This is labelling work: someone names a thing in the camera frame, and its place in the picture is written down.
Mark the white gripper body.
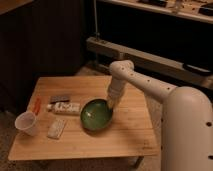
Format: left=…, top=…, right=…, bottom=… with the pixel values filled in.
left=107, top=77, right=126, bottom=109

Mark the green ceramic bowl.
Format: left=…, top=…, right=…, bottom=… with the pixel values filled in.
left=80, top=99, right=113, bottom=131

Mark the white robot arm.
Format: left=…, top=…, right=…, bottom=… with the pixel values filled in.
left=107, top=60, right=213, bottom=171

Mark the long shelf beam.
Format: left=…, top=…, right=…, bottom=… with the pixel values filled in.
left=86, top=37, right=213, bottom=90

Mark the wooden table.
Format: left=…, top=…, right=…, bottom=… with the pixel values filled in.
left=8, top=76, right=159, bottom=160

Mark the metal vertical pole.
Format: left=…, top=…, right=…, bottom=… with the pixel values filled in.
left=93, top=0, right=100, bottom=41

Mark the white tube with label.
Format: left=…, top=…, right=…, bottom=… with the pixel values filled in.
left=47, top=102, right=80, bottom=115

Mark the white wrapped snack bar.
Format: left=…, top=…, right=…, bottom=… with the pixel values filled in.
left=47, top=118, right=66, bottom=139

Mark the black object on shelf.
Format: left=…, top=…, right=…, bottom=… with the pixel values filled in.
left=182, top=63, right=213, bottom=76

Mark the orange marker pen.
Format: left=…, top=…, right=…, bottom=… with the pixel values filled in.
left=33, top=98, right=41, bottom=115

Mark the white plastic cup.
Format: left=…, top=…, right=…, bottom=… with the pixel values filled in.
left=15, top=111, right=38, bottom=136

